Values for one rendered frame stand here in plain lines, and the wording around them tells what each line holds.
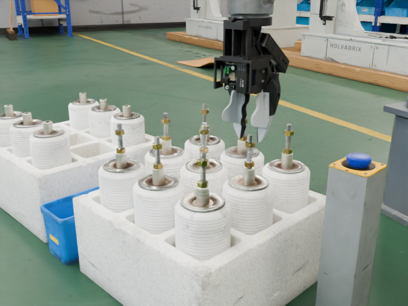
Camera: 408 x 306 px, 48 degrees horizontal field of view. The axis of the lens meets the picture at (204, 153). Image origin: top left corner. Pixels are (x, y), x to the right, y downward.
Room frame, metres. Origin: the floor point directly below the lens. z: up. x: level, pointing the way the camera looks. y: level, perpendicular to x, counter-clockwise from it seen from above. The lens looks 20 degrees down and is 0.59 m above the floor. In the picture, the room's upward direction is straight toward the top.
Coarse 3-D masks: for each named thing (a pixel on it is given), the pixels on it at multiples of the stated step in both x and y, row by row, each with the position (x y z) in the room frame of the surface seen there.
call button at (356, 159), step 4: (356, 152) 0.73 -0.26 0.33; (348, 156) 0.71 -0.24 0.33; (352, 156) 0.71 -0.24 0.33; (356, 156) 0.71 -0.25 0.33; (360, 156) 0.71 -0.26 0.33; (364, 156) 0.71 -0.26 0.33; (368, 156) 0.71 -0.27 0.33; (348, 160) 0.70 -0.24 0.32; (352, 160) 0.70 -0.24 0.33; (356, 160) 0.69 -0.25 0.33; (360, 160) 0.69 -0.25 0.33; (364, 160) 0.69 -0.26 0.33; (368, 160) 0.69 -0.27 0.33; (348, 164) 0.71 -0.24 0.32; (352, 164) 0.70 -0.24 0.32; (356, 164) 0.69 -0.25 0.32; (360, 164) 0.69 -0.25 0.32; (364, 164) 0.69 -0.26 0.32; (368, 164) 0.69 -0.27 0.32
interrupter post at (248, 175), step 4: (244, 168) 0.78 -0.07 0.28; (252, 168) 0.78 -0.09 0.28; (244, 172) 0.78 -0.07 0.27; (248, 172) 0.77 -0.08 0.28; (252, 172) 0.77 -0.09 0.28; (244, 176) 0.77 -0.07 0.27; (248, 176) 0.77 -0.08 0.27; (252, 176) 0.77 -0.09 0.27; (244, 180) 0.77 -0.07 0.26; (248, 180) 0.77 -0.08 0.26; (252, 180) 0.77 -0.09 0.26; (244, 184) 0.77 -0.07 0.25; (248, 184) 0.77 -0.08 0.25; (252, 184) 0.77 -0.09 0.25
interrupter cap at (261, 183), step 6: (240, 174) 0.81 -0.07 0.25; (228, 180) 0.78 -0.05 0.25; (234, 180) 0.79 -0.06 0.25; (240, 180) 0.79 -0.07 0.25; (258, 180) 0.79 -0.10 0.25; (264, 180) 0.79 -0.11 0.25; (234, 186) 0.76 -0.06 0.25; (240, 186) 0.76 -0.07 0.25; (246, 186) 0.76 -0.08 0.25; (252, 186) 0.76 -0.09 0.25; (258, 186) 0.76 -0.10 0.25; (264, 186) 0.76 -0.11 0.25
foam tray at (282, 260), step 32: (96, 192) 0.89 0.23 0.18; (96, 224) 0.80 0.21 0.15; (128, 224) 0.75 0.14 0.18; (288, 224) 0.75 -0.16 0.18; (320, 224) 0.82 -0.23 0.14; (96, 256) 0.81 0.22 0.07; (128, 256) 0.73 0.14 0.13; (160, 256) 0.66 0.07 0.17; (224, 256) 0.65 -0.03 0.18; (256, 256) 0.68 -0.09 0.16; (288, 256) 0.75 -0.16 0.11; (128, 288) 0.73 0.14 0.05; (160, 288) 0.66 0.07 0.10; (192, 288) 0.61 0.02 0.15; (224, 288) 0.63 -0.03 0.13; (256, 288) 0.68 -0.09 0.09; (288, 288) 0.76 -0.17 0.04
